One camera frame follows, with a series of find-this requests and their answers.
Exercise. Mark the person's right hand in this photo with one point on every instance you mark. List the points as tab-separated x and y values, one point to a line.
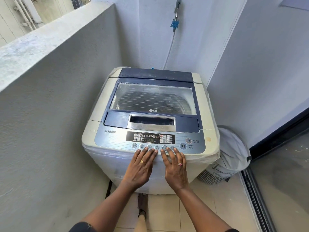
176	176

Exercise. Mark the person's left hand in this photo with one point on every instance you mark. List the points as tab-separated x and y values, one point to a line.
138	173

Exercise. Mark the round white laundry basket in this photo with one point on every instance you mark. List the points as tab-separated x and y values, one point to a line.
231	149

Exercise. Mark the glass washing machine lid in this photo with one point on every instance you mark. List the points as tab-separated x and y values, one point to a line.
154	96

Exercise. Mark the white top-load washing machine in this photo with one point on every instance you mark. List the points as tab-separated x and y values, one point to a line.
101	99

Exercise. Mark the person's left forearm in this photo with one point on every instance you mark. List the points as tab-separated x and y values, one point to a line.
108	207

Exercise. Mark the person's right forearm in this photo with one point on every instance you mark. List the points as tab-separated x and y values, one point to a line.
200	210

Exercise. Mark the person's left foot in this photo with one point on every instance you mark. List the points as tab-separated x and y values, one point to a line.
143	201

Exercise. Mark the black anklet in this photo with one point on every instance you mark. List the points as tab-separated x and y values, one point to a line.
142	211

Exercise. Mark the blue framed window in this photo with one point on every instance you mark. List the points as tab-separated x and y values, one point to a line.
79	2

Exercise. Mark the white drain pipes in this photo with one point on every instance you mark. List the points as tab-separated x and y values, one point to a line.
26	14

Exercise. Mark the printed white paper sheet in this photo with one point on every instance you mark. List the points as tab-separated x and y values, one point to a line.
297	3

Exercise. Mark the metal wall tap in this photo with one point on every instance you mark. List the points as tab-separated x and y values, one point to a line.
178	5

